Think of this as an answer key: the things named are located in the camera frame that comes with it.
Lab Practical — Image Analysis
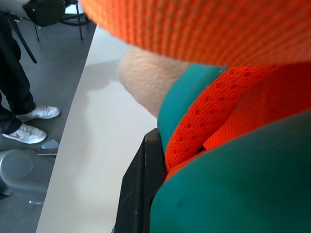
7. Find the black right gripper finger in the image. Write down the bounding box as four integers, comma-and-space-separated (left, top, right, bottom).
116, 128, 169, 233

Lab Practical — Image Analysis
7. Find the beige plush backpack part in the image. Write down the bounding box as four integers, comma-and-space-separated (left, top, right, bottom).
116, 45, 193, 119

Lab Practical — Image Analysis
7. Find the light blue paper scrap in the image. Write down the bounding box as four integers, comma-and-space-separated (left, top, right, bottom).
41, 140, 60, 150

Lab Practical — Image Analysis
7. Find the grey rounded machine base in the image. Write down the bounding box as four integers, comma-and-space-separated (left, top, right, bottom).
0, 149, 58, 196

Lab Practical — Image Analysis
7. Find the white sneaker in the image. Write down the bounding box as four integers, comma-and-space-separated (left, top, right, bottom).
16, 105, 61, 122
1, 123, 47, 145

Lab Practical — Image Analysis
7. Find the person in black trousers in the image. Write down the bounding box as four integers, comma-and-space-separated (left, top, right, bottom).
0, 11, 37, 135

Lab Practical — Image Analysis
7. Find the black chair base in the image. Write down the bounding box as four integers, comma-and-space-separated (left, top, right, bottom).
58, 0, 91, 41

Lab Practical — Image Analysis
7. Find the grey chair with black legs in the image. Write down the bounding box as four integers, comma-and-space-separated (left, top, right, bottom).
0, 0, 41, 64

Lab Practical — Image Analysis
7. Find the black bag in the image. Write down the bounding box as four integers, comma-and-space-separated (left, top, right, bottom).
23, 0, 67, 28

